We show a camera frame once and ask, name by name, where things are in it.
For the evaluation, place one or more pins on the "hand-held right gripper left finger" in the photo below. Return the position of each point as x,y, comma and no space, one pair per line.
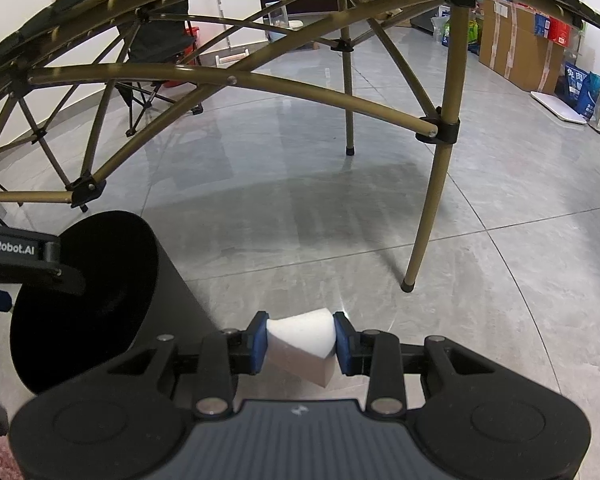
256,345

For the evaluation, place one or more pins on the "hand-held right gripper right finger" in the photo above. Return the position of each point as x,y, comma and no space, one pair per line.
342,347

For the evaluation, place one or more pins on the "white foam wedge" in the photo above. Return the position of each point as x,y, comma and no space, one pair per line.
300,345

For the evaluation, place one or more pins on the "black round waste bin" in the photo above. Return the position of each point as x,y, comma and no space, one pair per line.
120,270

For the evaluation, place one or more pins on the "black folding chair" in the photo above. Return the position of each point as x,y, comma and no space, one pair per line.
155,40

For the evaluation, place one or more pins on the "white mop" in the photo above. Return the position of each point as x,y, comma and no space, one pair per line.
232,56

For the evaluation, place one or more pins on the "white flat board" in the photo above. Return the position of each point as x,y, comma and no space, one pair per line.
560,107

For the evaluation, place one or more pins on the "green printed bag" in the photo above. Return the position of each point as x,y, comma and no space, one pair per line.
472,32

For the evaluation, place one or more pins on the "large taped cardboard box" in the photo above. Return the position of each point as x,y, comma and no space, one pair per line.
510,45

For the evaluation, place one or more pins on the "blue printed bag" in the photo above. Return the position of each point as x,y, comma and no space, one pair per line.
577,87

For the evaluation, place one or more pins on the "small blue box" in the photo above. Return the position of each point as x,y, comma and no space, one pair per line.
542,25

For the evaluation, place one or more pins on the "small red box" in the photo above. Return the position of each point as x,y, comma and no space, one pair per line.
560,30

